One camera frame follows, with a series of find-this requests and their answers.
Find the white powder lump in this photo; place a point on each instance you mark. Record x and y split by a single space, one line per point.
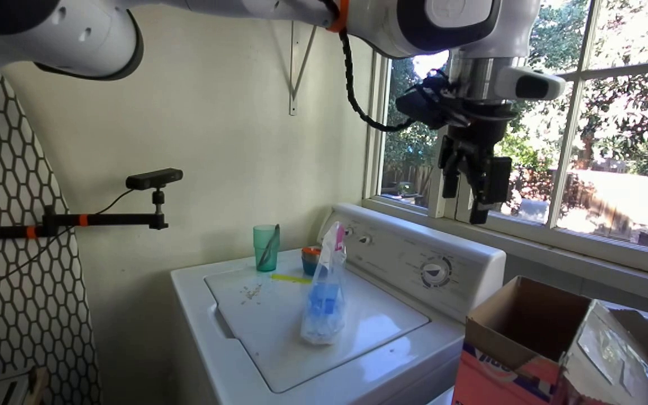
323 332

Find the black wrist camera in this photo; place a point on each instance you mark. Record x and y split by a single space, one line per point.
422 101

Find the yellow-green flat utensil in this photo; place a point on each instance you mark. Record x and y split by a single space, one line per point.
290 277

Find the white wooden window frame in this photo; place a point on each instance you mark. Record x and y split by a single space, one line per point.
601 247

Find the black stereo camera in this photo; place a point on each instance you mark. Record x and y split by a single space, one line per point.
156 179

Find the small white washer knob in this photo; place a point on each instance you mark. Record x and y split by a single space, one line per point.
364 238

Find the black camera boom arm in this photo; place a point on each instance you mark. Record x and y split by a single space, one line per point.
107 222

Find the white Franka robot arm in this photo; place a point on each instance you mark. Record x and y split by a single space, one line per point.
77 35

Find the green translucent plastic cup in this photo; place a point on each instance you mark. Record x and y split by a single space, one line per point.
265 251

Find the orange cardboard box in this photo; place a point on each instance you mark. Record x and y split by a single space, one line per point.
505 375

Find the blue bowl with orange rim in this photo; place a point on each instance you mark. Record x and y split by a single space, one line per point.
309 262

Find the honeycomb patterned board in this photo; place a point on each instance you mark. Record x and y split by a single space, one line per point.
10 262

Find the white washing machine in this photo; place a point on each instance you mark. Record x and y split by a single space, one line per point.
382 337

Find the clear plastic zip bag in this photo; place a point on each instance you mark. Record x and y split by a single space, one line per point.
324 300

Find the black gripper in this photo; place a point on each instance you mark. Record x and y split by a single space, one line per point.
482 127

